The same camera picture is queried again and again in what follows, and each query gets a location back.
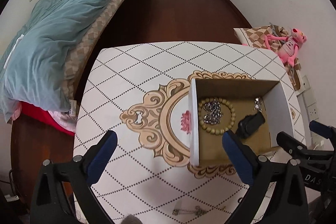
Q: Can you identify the black clip object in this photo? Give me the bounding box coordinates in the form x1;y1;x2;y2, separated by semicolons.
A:
236;111;265;139

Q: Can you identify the white cardboard box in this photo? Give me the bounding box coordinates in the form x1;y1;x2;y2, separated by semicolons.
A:
189;79;295;167

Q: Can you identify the white patterned tablecloth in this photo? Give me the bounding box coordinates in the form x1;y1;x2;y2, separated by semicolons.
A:
73;42;305;223

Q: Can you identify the pink panther plush toy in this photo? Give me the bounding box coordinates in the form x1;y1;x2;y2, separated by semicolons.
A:
241;27;308;67

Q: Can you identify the red cloth under bed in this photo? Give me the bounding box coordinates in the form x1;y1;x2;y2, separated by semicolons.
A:
10;102;75;136

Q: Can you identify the teal blue duvet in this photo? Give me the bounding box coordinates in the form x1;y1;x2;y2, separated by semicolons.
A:
1;0;110;122

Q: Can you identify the white wall socket strip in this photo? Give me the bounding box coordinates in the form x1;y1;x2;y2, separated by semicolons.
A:
301;76;324;150

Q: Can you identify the wooden bead bracelet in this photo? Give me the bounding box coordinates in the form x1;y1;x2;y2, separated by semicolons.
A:
197;97;237;136

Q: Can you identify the silver chain necklace pile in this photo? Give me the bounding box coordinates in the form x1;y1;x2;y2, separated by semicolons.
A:
202;98;224;125

